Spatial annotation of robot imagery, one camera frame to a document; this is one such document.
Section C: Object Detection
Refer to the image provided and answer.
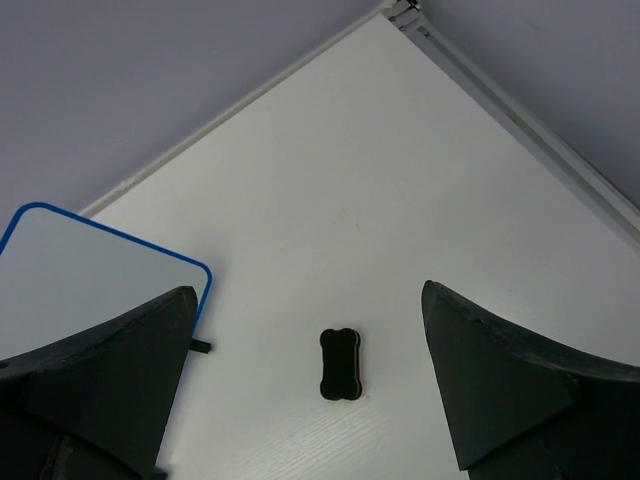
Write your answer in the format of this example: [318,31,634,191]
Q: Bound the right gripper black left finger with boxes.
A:
[1,286,198,479]

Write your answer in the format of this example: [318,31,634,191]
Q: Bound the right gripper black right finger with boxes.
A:
[421,281,639,479]

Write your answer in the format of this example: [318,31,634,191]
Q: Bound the blue framed small whiteboard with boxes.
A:
[1,202,213,359]

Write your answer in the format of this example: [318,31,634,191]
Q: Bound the black whiteboard eraser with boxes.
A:
[319,328,363,401]

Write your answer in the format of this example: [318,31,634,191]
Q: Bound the aluminium table edge frame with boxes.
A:
[79,1,639,242]

